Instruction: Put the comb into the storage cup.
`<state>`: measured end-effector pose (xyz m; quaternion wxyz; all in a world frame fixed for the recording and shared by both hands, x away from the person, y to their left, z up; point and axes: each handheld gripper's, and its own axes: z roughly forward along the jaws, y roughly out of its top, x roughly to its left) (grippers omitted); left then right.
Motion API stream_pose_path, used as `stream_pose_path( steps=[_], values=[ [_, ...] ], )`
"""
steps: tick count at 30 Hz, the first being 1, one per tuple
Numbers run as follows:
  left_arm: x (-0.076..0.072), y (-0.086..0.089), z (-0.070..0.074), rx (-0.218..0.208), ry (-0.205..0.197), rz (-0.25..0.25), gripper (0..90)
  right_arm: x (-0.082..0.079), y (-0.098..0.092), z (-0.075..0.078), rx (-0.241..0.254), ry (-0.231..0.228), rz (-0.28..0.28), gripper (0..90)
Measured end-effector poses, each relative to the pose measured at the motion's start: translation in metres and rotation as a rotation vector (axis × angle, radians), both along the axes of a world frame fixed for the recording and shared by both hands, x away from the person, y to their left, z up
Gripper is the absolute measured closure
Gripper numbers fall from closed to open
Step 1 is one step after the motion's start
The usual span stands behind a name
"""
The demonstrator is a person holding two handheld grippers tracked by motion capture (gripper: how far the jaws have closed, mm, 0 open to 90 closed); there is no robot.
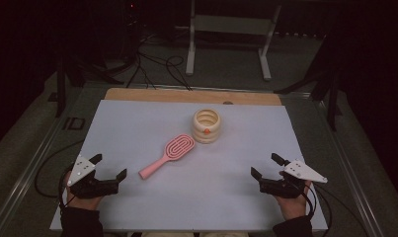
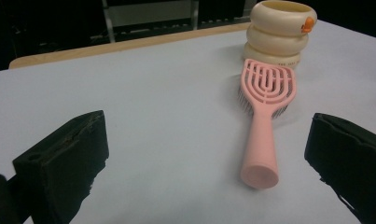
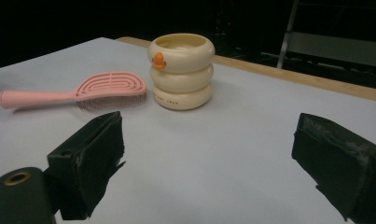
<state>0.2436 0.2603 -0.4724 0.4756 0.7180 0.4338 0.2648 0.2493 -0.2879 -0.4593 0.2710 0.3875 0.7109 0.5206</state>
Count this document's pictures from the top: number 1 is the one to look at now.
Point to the pink hairbrush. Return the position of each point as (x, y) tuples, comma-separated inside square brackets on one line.
[(157, 166)]

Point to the metal floor rail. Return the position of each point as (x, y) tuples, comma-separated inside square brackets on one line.
[(32, 164), (348, 171)]

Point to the black tripod stand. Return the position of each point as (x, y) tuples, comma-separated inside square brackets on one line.
[(333, 98), (60, 92)]

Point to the white table mat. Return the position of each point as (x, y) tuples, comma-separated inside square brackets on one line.
[(186, 200)]

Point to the person's right hand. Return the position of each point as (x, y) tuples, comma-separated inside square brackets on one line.
[(293, 207)]

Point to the white metal stand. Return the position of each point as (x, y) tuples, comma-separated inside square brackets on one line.
[(232, 24)]

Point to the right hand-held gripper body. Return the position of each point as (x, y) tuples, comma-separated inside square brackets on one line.
[(278, 188)]

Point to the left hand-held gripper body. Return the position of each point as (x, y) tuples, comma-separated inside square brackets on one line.
[(97, 188)]

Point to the person's left hand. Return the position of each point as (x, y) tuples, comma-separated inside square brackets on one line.
[(83, 203)]

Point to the cream ribbed holder cup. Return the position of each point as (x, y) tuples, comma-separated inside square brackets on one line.
[(206, 137)]

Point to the black square frame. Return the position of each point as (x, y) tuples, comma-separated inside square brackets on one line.
[(68, 123)]

